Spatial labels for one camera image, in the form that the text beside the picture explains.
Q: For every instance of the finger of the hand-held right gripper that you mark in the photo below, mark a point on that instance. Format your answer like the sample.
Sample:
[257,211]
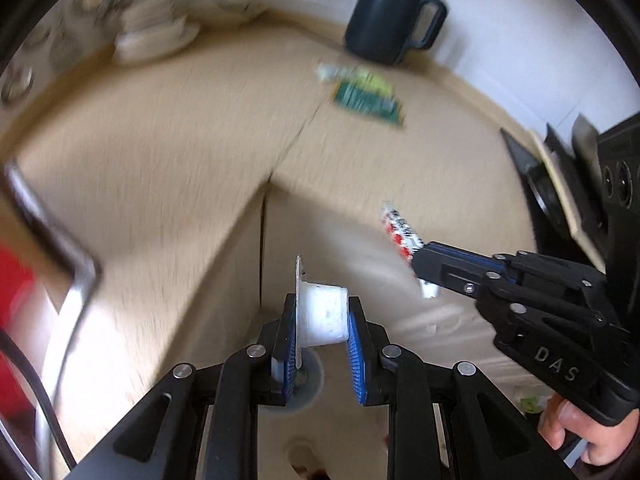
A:
[445,270]
[550,267]

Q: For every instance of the metal sink rim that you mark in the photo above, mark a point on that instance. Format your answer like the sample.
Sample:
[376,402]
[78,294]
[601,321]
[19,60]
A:
[65,270]

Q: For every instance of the stack of white bowls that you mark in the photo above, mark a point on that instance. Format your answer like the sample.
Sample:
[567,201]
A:
[150,30]

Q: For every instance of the dark electric kettle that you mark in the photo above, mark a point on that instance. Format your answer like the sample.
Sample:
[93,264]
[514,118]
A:
[385,15]

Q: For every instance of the person's right hand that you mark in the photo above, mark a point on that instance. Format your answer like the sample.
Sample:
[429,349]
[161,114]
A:
[605,442]

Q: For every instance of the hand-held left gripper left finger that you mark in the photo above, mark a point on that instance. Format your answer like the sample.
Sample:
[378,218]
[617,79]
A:
[290,355]

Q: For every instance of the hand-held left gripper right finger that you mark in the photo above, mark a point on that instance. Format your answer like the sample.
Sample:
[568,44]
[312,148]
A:
[356,355]

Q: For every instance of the grey round object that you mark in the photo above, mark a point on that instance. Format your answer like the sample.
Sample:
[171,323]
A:
[310,385]

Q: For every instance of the white plastic cup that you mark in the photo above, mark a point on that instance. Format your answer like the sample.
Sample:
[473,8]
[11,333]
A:
[325,315]

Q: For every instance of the red white wrapper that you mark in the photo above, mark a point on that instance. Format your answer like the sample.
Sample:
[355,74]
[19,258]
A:
[400,235]

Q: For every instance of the red object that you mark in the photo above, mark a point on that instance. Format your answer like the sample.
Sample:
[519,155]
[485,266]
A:
[15,330]

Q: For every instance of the dark green packet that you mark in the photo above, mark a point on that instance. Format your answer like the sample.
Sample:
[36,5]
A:
[370,102]

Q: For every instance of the green checkered packet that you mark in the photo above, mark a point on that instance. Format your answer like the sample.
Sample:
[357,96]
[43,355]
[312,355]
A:
[345,74]

